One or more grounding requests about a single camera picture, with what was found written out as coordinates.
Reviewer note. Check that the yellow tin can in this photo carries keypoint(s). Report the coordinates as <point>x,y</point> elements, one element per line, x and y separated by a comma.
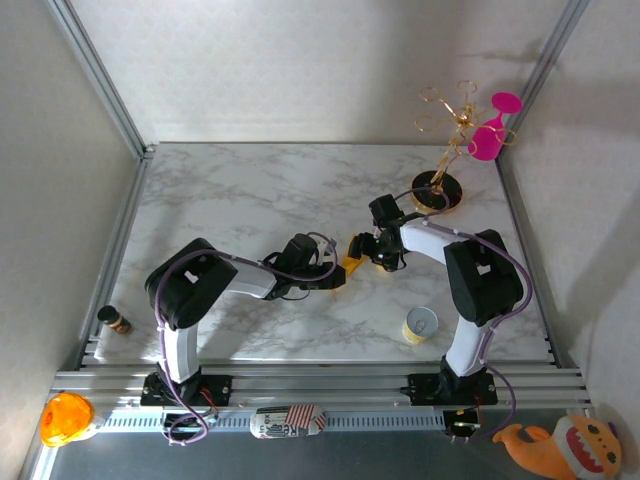
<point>420,325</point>

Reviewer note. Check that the aluminium frame post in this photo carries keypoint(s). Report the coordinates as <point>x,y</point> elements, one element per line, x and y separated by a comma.
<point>547,65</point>
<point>100,75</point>

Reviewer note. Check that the orange translucent plastic ball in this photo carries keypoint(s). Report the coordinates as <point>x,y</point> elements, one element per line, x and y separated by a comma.
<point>65,417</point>

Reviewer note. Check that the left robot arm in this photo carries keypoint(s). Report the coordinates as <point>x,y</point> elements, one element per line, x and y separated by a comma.
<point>190,285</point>

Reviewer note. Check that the aluminium table side rail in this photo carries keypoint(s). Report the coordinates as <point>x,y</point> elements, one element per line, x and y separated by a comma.
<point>126,225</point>
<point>517,210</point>

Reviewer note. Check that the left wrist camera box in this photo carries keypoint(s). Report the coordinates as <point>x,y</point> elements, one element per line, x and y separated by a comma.
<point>325,247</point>

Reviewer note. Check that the brown bottle black cap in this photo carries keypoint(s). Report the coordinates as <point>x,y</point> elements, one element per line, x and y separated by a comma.
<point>114,320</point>

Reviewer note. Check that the aluminium frame cross rail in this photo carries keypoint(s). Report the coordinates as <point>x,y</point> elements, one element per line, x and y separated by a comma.
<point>320,387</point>

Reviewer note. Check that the pink plastic wine glass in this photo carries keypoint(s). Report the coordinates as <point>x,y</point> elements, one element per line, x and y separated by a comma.
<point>485,142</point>

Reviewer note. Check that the black electronics board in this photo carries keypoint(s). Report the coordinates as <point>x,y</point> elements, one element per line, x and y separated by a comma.
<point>186,424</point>
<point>460,427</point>

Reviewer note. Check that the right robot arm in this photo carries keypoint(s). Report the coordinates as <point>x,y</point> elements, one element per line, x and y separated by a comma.
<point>480,285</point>

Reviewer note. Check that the printed striped drink can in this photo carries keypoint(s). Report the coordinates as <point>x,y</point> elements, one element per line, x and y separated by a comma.
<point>280,424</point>

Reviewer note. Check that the orange plush monster toy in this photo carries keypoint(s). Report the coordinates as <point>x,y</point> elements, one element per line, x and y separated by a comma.
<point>562,450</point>

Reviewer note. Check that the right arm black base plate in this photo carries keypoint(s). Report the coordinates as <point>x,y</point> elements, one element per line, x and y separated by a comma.
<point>425,392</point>

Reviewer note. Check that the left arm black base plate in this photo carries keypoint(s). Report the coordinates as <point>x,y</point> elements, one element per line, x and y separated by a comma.
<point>220,387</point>

